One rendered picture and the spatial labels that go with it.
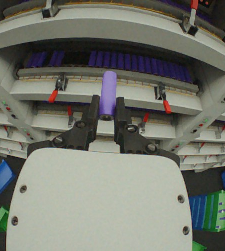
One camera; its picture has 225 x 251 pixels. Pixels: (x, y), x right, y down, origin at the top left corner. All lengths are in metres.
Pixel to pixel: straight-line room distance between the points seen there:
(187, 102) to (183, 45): 0.19
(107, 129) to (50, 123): 0.23
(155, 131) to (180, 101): 0.19
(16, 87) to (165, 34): 0.41
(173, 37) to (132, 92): 0.18
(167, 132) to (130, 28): 0.43
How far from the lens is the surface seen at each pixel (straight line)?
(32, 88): 0.40
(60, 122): 0.52
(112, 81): 0.16
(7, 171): 1.49
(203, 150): 0.92
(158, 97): 0.35
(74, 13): 0.27
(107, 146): 0.66
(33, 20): 0.30
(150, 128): 0.53
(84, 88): 0.35
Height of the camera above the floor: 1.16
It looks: 57 degrees down
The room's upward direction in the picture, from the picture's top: 9 degrees clockwise
